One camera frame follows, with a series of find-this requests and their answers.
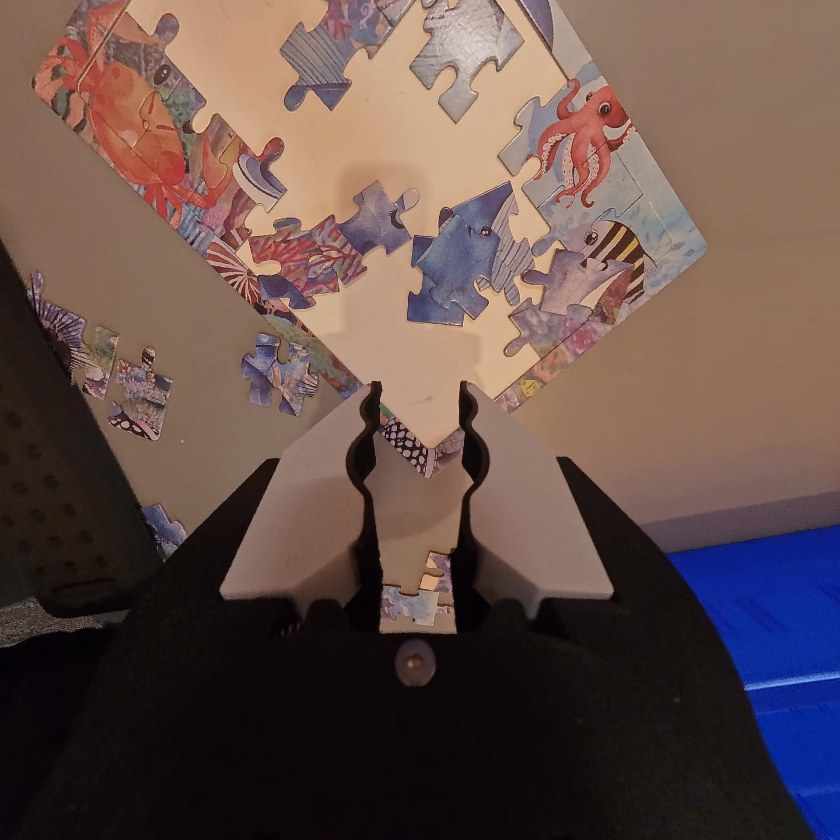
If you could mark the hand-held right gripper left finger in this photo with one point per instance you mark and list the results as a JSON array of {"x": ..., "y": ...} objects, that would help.
[{"x": 289, "y": 538}]

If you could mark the red coral navy puzzle piece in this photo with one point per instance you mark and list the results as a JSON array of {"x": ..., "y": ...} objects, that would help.
[{"x": 295, "y": 253}]

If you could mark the blue plastic storage bin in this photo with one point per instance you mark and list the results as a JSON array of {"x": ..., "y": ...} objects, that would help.
[{"x": 787, "y": 623}]

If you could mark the few scattered puzzle pieces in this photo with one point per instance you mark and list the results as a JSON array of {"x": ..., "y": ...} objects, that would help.
[{"x": 407, "y": 604}]

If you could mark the black perforated pad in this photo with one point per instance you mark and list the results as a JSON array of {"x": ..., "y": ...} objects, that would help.
[{"x": 65, "y": 492}]

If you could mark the whale eyelash puzzle piece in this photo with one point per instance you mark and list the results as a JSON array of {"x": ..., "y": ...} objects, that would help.
[{"x": 377, "y": 223}]

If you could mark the ocean print puzzle board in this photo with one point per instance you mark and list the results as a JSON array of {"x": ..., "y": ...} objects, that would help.
[{"x": 367, "y": 131}]

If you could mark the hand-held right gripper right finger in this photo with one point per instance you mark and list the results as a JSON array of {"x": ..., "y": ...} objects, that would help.
[{"x": 544, "y": 538}]

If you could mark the pile of loose puzzle pieces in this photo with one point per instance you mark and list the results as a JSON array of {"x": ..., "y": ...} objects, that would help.
[{"x": 282, "y": 380}]

